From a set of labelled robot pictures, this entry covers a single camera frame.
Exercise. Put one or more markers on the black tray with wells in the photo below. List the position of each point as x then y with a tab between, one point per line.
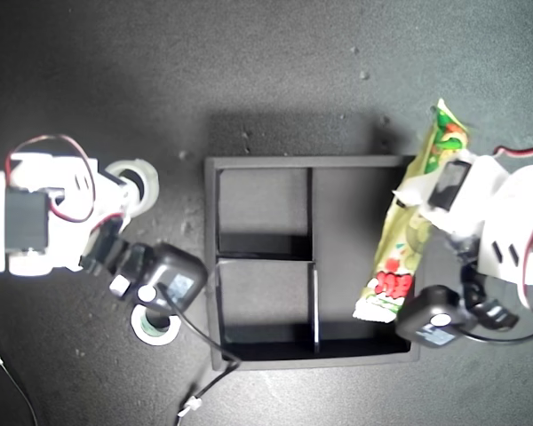
266	208

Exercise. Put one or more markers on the snack bar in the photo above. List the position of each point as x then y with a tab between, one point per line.
395	257

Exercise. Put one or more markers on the white tape roll green core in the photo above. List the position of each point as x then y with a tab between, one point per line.
137	330

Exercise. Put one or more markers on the plain white tape roll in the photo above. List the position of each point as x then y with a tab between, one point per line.
151	186

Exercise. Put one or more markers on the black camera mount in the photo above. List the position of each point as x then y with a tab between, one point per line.
131	270
493	310

